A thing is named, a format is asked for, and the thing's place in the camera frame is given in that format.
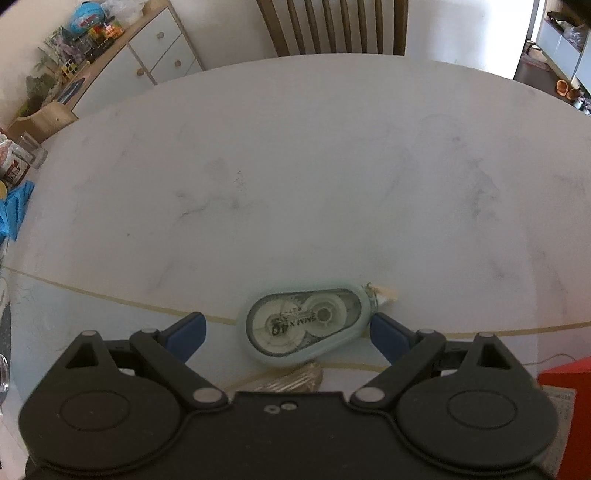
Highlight clear plastic bag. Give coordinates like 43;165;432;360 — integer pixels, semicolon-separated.
100;0;147;24

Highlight blue cloth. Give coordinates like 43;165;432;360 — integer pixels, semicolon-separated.
0;180;36;241

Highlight white wooden sideboard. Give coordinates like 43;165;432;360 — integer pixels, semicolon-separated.
69;0;206;121

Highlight low white bench cabinet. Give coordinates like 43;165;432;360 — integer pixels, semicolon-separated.
531;21;591;89

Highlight bags on bench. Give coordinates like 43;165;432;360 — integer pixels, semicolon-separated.
547;11;591;47

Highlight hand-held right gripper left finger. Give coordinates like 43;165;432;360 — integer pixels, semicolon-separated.
44;312;230;411

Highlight wooden slat-back chair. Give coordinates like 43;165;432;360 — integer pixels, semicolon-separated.
256;0;409;57

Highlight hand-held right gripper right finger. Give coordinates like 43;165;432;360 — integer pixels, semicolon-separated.
349;313;539;411

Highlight white slippers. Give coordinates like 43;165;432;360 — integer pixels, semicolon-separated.
524;41;550;64

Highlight mint correction tape dispenser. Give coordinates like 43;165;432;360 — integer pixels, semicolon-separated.
239;282;399;365

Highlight red printed carton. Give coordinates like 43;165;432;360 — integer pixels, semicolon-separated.
0;138;31;185

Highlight toy cars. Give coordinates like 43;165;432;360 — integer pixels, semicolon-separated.
90;23;126;45

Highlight blue round toy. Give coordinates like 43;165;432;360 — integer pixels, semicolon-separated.
69;1;105;34

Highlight wooden desk organizer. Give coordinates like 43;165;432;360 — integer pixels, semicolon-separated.
7;102;79;144

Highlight small drinking glass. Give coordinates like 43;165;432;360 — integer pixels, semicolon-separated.
16;132;49;169

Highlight red cardboard box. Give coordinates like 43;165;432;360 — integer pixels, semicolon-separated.
538;357;591;480

